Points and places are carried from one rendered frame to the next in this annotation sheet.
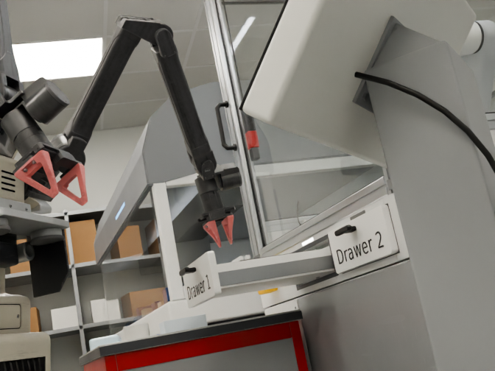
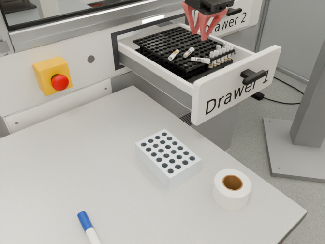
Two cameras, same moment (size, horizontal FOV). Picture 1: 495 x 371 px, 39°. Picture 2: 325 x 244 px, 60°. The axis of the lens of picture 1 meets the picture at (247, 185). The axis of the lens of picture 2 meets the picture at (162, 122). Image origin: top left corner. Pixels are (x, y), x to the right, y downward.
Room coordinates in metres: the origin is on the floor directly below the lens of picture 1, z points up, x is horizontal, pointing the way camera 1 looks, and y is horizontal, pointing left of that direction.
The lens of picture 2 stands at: (2.20, 0.66, 1.22)
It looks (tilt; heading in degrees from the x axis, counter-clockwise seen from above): 39 degrees down; 252
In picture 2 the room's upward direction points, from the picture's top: straight up
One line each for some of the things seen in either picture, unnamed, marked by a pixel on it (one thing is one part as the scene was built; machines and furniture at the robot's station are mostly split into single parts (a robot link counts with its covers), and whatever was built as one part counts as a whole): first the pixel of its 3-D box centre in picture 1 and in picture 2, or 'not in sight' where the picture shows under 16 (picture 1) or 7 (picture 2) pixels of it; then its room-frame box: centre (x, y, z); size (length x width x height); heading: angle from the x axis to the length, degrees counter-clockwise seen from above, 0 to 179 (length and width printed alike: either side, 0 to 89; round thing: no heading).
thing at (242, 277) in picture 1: (273, 273); (179, 55); (1.92, -0.02, 0.86); 0.40 x 0.26 x 0.06; 111
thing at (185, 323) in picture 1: (183, 325); (167, 157); (2.05, 0.26, 0.78); 0.12 x 0.08 x 0.04; 109
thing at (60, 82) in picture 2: not in sight; (59, 81); (2.25, 0.03, 0.88); 0.04 x 0.03 x 0.04; 21
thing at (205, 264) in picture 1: (199, 281); (238, 83); (1.84, 0.17, 0.87); 0.29 x 0.02 x 0.11; 21
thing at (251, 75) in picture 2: (188, 270); (250, 75); (1.84, 0.20, 0.91); 0.07 x 0.04 x 0.01; 21
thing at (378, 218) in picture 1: (360, 241); (224, 18); (1.66, -0.24, 0.87); 0.29 x 0.02 x 0.11; 21
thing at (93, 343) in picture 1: (106, 344); not in sight; (2.35, 0.56, 0.78); 0.15 x 0.10 x 0.04; 9
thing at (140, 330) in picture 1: (136, 332); (230, 189); (1.97, 0.38, 0.78); 0.07 x 0.07 x 0.04
